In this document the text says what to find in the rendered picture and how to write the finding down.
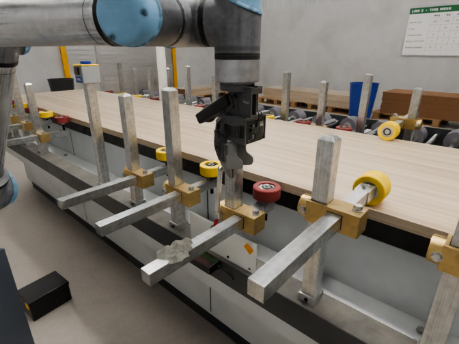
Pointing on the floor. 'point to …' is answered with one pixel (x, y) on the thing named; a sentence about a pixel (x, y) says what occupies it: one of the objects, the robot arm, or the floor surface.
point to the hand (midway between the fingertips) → (229, 172)
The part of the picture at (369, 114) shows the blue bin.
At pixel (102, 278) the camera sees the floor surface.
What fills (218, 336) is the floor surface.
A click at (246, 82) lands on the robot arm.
